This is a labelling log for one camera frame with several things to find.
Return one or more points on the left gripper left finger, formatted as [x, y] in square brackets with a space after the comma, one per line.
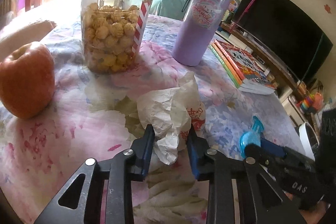
[130, 165]

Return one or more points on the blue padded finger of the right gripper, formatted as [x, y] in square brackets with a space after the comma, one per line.
[267, 153]

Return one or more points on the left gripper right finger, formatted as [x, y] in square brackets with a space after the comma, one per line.
[208, 164]

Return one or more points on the blue plastic wrapper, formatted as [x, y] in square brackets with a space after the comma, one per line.
[253, 136]

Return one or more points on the white paper bag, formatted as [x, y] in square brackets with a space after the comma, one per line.
[172, 112]

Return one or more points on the white round trash bin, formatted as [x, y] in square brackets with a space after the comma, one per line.
[309, 140]

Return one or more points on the white TV cabinet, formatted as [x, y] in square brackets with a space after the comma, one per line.
[287, 89]

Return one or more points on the stack of children's books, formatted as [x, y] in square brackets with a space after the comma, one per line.
[242, 68]

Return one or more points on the black flat television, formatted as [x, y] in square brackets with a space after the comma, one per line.
[288, 32]

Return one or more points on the red apple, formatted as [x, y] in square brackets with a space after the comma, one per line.
[27, 80]

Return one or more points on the purple thermos bottle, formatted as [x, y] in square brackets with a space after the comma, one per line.
[199, 25]

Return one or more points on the clear popcorn tub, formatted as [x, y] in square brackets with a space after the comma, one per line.
[112, 32]

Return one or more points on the rainbow stacking ring toy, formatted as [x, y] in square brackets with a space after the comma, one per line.
[306, 103]

